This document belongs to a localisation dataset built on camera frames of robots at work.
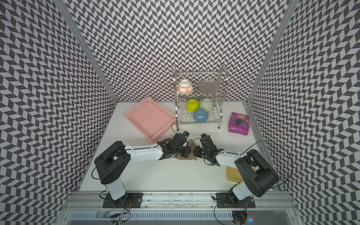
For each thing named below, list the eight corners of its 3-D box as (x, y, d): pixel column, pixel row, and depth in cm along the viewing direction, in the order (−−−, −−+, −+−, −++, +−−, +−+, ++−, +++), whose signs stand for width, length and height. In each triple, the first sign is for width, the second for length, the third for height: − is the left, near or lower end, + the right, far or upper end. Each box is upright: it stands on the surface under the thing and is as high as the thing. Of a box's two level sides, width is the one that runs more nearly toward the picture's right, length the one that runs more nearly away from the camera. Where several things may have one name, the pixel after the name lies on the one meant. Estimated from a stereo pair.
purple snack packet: (227, 132, 101) (229, 128, 97) (229, 116, 111) (231, 111, 107) (246, 137, 99) (249, 133, 94) (247, 120, 108) (249, 116, 104)
